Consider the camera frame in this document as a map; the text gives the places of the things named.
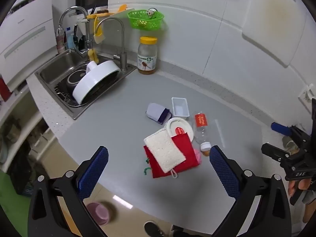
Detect red cloth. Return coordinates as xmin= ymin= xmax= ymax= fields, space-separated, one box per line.
xmin=143 ymin=133 xmax=199 ymax=179

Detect wire dish rack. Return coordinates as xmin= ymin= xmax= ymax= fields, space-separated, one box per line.
xmin=54 ymin=79 xmax=87 ymax=107

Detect white rectangular plastic container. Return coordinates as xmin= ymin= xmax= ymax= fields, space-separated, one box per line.
xmin=171 ymin=97 xmax=190 ymax=118

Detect honey jar with yellow lid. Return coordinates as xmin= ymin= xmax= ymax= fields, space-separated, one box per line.
xmin=137 ymin=37 xmax=158 ymax=75

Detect open cabinet shelf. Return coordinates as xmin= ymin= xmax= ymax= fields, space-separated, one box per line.
xmin=0 ymin=86 xmax=60 ymax=178

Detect red box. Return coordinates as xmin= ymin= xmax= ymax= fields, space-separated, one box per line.
xmin=0 ymin=76 xmax=11 ymax=102

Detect person's right forearm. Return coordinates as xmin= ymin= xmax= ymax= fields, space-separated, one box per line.
xmin=302 ymin=201 xmax=316 ymax=224

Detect white round pot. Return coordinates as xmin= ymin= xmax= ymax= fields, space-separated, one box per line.
xmin=72 ymin=60 xmax=121 ymax=105

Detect green plastic basket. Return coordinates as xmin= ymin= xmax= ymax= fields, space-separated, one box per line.
xmin=127 ymin=9 xmax=165 ymax=31

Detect clear plastic bottle red label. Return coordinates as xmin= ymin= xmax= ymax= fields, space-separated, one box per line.
xmin=192 ymin=111 xmax=212 ymax=152

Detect white wall socket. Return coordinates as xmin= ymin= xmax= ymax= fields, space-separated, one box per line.
xmin=297 ymin=84 xmax=314 ymax=104

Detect yellow shelf rack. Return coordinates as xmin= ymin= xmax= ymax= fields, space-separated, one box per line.
xmin=86 ymin=4 xmax=129 ymax=19

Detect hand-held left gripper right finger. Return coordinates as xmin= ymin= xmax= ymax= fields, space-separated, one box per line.
xmin=209 ymin=145 xmax=292 ymax=237

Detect yellow scrub sponge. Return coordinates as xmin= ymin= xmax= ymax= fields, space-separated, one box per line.
xmin=87 ymin=49 xmax=99 ymax=63

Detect blue bottle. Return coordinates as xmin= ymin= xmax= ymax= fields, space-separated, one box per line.
xmin=65 ymin=26 xmax=76 ymax=50

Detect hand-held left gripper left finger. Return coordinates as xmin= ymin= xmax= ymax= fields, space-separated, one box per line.
xmin=28 ymin=146 xmax=109 ymax=237

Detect stainless steel sink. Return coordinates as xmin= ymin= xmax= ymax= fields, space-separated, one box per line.
xmin=35 ymin=49 xmax=139 ymax=120

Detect white loofah sponge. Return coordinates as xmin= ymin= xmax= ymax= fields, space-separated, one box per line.
xmin=144 ymin=128 xmax=186 ymax=179

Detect brushed steel slim faucet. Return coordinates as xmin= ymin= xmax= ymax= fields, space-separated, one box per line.
xmin=95 ymin=17 xmax=128 ymax=72

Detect chrome gooseneck faucet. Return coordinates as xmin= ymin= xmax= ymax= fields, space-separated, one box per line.
xmin=58 ymin=7 xmax=93 ymax=55

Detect purple and white pouch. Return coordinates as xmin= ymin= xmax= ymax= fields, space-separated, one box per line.
xmin=146 ymin=102 xmax=172 ymax=125

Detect pink bottle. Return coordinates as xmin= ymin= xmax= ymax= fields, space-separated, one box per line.
xmin=56 ymin=27 xmax=66 ymax=53

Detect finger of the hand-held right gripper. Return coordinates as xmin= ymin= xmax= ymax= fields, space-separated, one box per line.
xmin=261 ymin=143 xmax=308 ymax=168
xmin=271 ymin=122 xmax=311 ymax=151

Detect black frying pan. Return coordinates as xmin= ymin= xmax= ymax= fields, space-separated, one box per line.
xmin=66 ymin=70 xmax=87 ymax=92

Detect pink plastic basin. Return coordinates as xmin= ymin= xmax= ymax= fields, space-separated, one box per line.
xmin=85 ymin=202 xmax=111 ymax=225

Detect green floor mat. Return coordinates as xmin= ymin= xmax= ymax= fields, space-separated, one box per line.
xmin=0 ymin=171 xmax=32 ymax=218

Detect person's right hand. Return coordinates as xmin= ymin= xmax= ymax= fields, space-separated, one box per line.
xmin=288 ymin=178 xmax=311 ymax=198

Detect white round lid red label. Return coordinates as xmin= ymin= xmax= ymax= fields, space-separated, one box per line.
xmin=164 ymin=118 xmax=194 ymax=142

